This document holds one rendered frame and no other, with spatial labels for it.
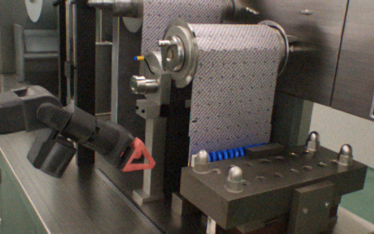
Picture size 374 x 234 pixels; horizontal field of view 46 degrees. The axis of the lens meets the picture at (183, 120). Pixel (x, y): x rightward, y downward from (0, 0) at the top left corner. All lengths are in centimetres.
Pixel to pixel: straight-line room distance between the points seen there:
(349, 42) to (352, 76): 7
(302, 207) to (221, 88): 30
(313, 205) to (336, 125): 316
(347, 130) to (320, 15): 297
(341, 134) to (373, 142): 32
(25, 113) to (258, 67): 52
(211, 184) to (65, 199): 37
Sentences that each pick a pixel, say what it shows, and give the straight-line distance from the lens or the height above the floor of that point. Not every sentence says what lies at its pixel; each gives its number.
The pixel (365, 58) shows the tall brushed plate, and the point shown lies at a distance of 101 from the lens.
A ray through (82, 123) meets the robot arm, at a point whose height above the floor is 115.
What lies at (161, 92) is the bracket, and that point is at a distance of 96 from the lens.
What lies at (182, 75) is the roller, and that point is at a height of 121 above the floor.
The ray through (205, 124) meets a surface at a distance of 96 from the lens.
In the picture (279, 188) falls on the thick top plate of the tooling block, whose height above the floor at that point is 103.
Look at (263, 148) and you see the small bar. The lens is 101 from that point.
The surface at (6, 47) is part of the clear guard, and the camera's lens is 182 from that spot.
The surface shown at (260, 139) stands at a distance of 108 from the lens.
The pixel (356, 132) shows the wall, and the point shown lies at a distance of 397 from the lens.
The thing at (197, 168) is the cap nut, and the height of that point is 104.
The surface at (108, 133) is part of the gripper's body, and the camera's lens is 82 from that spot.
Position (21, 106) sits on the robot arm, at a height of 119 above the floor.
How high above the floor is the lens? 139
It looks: 17 degrees down
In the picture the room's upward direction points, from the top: 4 degrees clockwise
